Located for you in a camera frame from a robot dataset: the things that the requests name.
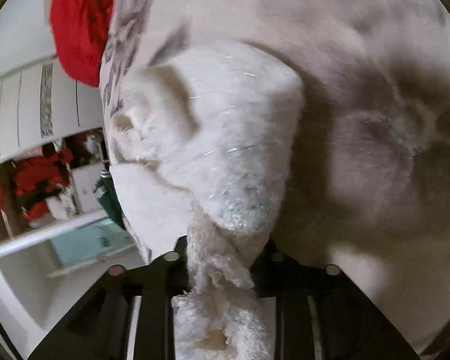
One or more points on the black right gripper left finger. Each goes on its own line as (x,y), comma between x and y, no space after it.
(126,314)

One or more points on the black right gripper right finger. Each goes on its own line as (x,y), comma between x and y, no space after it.
(320,313)

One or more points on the white fluffy sweater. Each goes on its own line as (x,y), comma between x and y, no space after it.
(201,147)

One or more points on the red clothes pile in wardrobe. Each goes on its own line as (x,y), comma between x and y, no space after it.
(32,180)

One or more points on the white window sill shelf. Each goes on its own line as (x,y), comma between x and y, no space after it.
(39,235)

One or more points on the green striped track jacket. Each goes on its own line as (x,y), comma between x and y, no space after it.
(106,195)

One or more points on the floral pink bed blanket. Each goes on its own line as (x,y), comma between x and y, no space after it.
(369,180)

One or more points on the white wardrobe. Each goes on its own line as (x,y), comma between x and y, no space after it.
(41,103)

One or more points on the red cloth on bed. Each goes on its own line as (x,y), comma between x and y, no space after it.
(80,32)

